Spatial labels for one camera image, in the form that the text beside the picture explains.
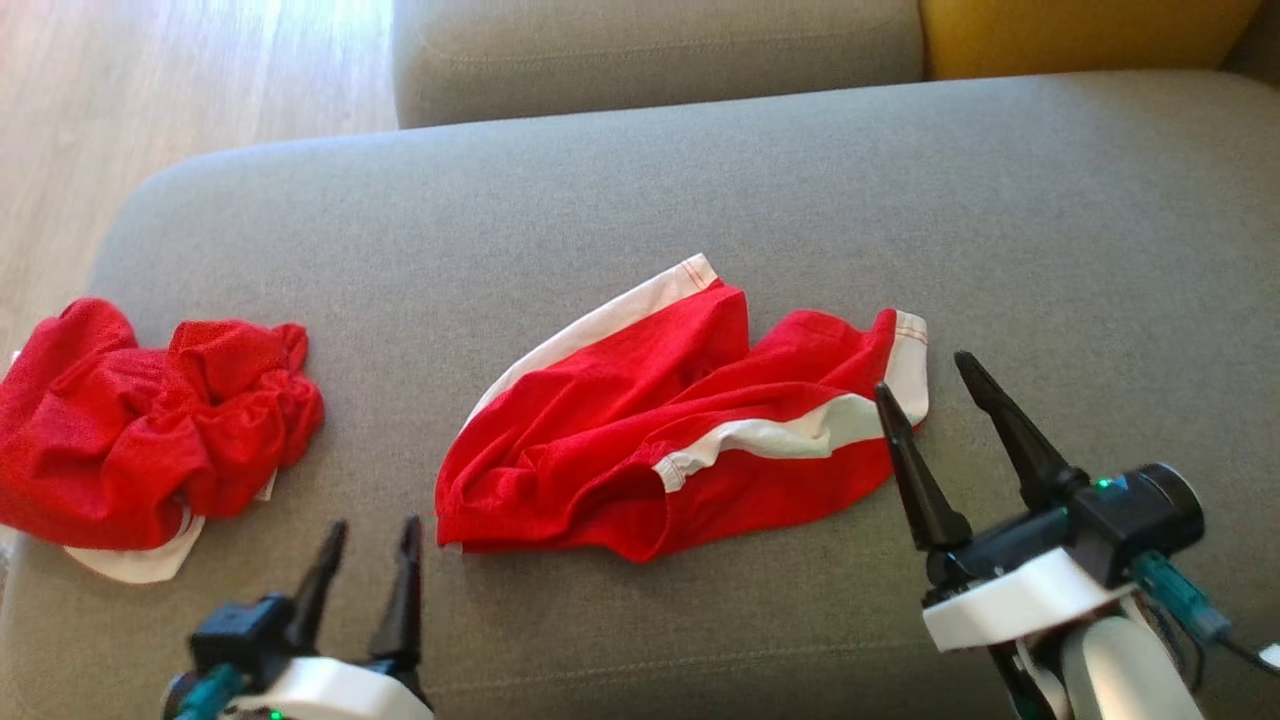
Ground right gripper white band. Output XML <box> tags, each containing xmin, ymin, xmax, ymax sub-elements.
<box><xmin>874</xmin><ymin>350</ymin><xmax>1138</xmax><ymax>653</ymax></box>

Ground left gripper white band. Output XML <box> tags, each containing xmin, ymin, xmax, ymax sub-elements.
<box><xmin>225</xmin><ymin>515</ymin><xmax>436</xmax><ymax>720</ymax></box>

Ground red basketball jersey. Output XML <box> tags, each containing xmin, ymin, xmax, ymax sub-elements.
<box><xmin>0</xmin><ymin>297</ymin><xmax>326</xmax><ymax>586</ymax></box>

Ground red shorts with white stripes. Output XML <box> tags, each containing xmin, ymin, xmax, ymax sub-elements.
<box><xmin>435</xmin><ymin>253</ymin><xmax>931</xmax><ymax>564</ymax></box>

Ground grey fabric ottoman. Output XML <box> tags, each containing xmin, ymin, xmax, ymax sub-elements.
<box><xmin>0</xmin><ymin>70</ymin><xmax>1280</xmax><ymax>720</ymax></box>

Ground yellow sofa back cushion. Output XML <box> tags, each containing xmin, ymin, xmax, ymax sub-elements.
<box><xmin>920</xmin><ymin>0</ymin><xmax>1266</xmax><ymax>81</ymax></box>

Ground grey sofa seat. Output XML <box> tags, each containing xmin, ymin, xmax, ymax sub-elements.
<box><xmin>392</xmin><ymin>0</ymin><xmax>926</xmax><ymax>129</ymax></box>

